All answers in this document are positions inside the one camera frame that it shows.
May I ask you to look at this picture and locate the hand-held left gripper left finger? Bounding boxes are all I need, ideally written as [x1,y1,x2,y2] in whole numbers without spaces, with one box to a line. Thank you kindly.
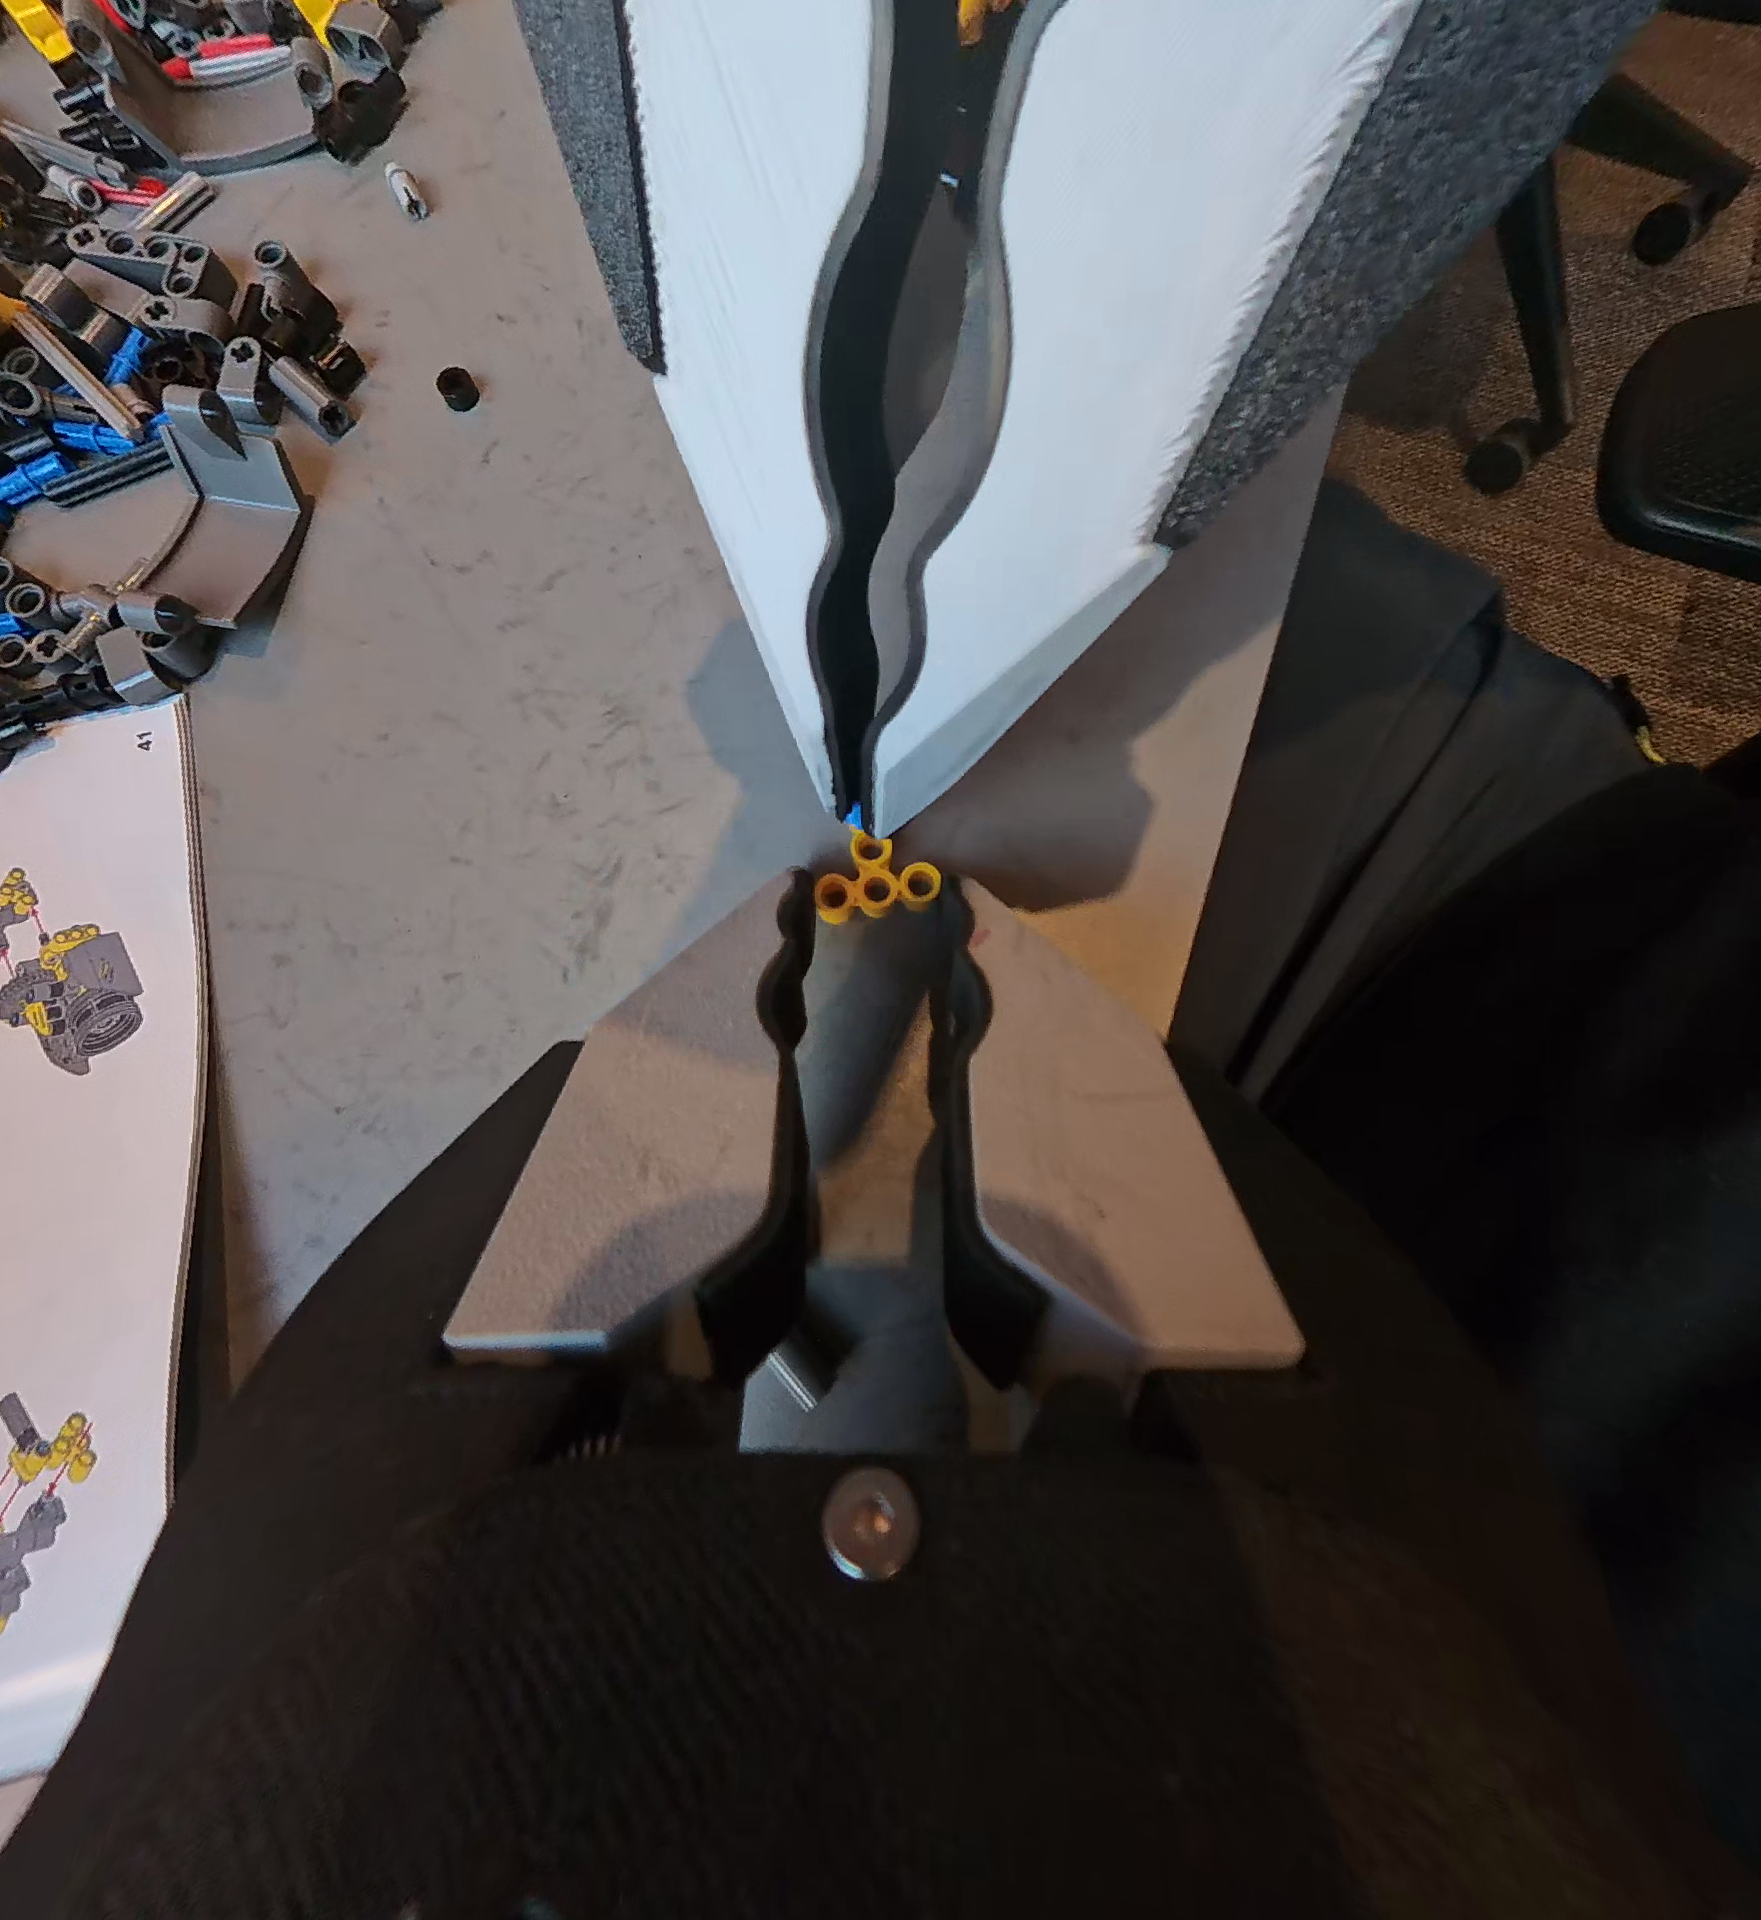
[442,868,821,1389]

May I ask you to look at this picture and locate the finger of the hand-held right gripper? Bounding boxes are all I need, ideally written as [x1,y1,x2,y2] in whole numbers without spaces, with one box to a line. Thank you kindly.
[621,0,904,825]
[858,0,1424,839]

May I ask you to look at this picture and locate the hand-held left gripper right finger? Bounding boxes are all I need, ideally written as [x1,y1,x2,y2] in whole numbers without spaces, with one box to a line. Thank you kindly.
[929,870,1310,1393]

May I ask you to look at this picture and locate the yellow T-shaped brick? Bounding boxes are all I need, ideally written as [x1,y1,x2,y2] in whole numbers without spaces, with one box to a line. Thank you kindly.
[814,833,949,924]

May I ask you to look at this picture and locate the grey desk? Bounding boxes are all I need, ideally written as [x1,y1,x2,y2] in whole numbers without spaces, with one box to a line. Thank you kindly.
[0,0,1354,1920]

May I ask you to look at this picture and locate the black office chair base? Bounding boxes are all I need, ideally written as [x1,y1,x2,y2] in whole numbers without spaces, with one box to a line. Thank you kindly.
[1464,0,1755,501]

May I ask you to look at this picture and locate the black mesh chair seat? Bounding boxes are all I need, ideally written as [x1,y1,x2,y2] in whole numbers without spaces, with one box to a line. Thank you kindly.
[1597,292,1761,610]

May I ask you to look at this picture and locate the building instruction booklet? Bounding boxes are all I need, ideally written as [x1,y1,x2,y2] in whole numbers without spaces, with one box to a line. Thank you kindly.
[0,698,211,1801]

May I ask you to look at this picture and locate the pile of loose bricks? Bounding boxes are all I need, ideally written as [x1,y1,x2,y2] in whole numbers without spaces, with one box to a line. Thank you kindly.
[0,0,440,788]

